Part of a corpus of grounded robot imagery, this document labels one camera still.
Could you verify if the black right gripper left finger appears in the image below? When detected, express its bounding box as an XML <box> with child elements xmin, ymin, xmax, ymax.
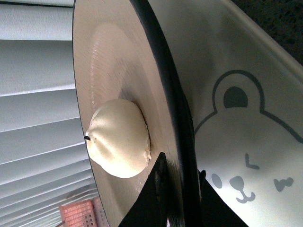
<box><xmin>119</xmin><ymin>152</ymin><xmax>169</xmax><ymax>227</ymax></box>

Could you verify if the brown plate with black rim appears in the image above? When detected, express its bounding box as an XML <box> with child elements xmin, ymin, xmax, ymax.
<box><xmin>72</xmin><ymin>0</ymin><xmax>202</xmax><ymax>227</ymax></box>

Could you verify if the white steamed bun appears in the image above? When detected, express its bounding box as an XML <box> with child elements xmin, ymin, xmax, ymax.
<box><xmin>85</xmin><ymin>99</ymin><xmax>151</xmax><ymax>178</ymax></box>

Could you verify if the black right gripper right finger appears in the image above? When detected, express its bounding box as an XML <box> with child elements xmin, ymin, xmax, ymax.
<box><xmin>199</xmin><ymin>170</ymin><xmax>248</xmax><ymax>227</ymax></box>

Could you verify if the white bear print tray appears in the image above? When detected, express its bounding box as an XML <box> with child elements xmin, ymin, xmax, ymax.
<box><xmin>150</xmin><ymin>0</ymin><xmax>303</xmax><ymax>227</ymax></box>

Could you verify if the pink perforated panel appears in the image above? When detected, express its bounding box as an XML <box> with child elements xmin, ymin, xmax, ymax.
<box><xmin>59</xmin><ymin>197</ymin><xmax>109</xmax><ymax>227</ymax></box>

